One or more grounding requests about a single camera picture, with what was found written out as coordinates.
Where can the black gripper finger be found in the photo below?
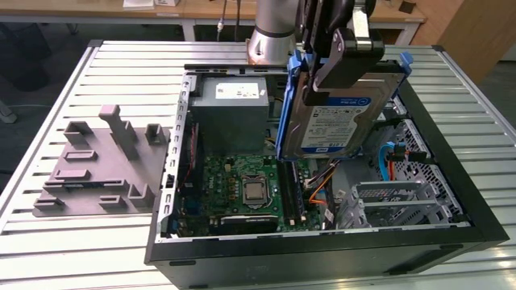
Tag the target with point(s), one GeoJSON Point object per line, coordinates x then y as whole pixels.
{"type": "Point", "coordinates": [310, 30]}
{"type": "Point", "coordinates": [347, 66]}

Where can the hard disk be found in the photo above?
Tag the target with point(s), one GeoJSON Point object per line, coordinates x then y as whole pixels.
{"type": "Point", "coordinates": [335, 127]}

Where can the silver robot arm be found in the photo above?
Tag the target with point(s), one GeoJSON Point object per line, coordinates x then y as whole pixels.
{"type": "Point", "coordinates": [274, 39]}

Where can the grey disk bay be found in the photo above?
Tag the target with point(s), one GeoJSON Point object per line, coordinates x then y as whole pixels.
{"type": "Point", "coordinates": [399, 205]}

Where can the brown wooden cabinet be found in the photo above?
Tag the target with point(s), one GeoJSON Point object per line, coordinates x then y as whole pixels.
{"type": "Point", "coordinates": [463, 30]}

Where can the grey power supply unit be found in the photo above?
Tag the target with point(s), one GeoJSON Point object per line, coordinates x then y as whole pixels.
{"type": "Point", "coordinates": [230, 127]}

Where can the white box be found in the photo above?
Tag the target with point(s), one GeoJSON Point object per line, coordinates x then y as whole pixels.
{"type": "Point", "coordinates": [167, 2]}
{"type": "Point", "coordinates": [138, 3]}

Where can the dark RAM stick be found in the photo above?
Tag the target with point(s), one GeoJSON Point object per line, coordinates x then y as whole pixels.
{"type": "Point", "coordinates": [299, 193]}

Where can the green motherboard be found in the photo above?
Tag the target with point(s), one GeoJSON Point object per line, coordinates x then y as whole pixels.
{"type": "Point", "coordinates": [226, 172]}

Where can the silver CPU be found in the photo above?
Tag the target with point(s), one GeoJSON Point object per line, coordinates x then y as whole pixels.
{"type": "Point", "coordinates": [255, 191]}

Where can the CPU socket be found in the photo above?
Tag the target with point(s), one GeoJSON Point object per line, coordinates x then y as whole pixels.
{"type": "Point", "coordinates": [243, 193]}

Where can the wooden desk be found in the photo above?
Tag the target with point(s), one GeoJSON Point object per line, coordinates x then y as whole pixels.
{"type": "Point", "coordinates": [101, 12]}

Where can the black graphics card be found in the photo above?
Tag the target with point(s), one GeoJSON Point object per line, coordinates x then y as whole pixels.
{"type": "Point", "coordinates": [249, 225]}

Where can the black open PC case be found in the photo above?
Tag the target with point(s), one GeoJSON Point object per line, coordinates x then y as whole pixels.
{"type": "Point", "coordinates": [323, 259]}

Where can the grey parts rack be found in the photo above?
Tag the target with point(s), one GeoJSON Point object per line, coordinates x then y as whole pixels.
{"type": "Point", "coordinates": [101, 169]}

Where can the grey metal stand foot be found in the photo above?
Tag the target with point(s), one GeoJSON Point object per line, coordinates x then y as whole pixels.
{"type": "Point", "coordinates": [7, 111]}

